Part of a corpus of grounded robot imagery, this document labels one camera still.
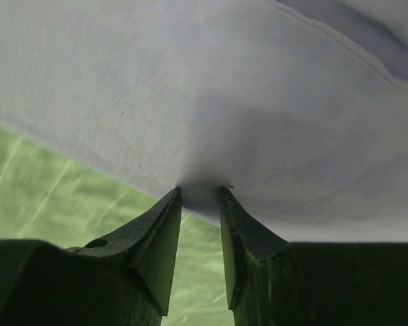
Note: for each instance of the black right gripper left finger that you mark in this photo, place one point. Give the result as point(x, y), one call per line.
point(121, 278)

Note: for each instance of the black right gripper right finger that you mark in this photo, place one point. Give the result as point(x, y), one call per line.
point(270, 281)

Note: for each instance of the purple t shirt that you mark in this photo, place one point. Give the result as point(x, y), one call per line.
point(300, 107)

